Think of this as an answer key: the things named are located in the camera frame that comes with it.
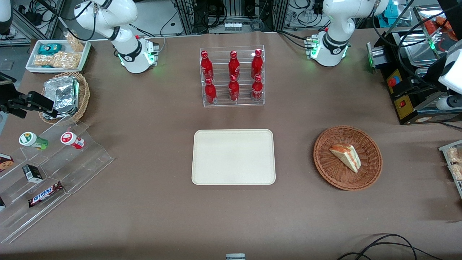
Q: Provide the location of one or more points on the cream rectangular tray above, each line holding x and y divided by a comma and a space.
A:
233, 157

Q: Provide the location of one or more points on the brown wicker basket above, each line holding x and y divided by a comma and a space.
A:
370, 159

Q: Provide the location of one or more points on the aluminium foil container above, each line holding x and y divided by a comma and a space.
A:
61, 95

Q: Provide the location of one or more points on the snickers chocolate bar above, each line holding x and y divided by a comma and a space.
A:
45, 195

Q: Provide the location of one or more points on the red emergency stop button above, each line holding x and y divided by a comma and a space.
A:
392, 81

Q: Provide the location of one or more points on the triangle sandwich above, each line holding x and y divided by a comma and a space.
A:
347, 156

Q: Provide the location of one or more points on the large peanut snack bag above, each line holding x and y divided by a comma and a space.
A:
59, 60

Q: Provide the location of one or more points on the red cola bottle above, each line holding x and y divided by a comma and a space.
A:
257, 64
257, 89
210, 93
206, 66
234, 89
234, 65

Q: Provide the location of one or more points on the green capped yogurt bottle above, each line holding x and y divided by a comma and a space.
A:
30, 140

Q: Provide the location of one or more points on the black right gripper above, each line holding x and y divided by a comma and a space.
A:
10, 105

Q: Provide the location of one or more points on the teal snack packet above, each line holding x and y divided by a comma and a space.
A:
49, 48

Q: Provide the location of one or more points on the metal steel tray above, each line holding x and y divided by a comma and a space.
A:
415, 54

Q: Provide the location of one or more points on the clear acrylic bottle rack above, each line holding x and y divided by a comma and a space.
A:
220, 103

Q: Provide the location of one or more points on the white snack tray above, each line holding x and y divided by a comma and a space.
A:
33, 54

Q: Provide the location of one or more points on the clear wrapped snack bag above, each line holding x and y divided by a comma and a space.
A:
455, 162

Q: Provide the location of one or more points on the grey edge snack tray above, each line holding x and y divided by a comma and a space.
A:
447, 144

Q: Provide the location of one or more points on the tan wicker basket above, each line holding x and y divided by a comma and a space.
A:
84, 94

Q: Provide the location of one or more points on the small black box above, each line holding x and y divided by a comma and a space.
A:
32, 173

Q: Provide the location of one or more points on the red capped yogurt bottle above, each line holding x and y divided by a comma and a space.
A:
70, 139

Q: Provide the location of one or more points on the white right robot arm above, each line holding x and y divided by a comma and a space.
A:
108, 14

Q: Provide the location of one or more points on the grey device at table edge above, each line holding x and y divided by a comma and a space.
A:
235, 256

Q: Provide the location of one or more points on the small peanut snack bag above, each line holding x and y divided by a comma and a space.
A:
75, 42

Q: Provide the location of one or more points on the brown cookie box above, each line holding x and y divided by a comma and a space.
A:
5, 163

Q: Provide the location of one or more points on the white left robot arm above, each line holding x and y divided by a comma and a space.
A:
335, 21

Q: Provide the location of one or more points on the clear acrylic stepped shelf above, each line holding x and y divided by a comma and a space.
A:
86, 162

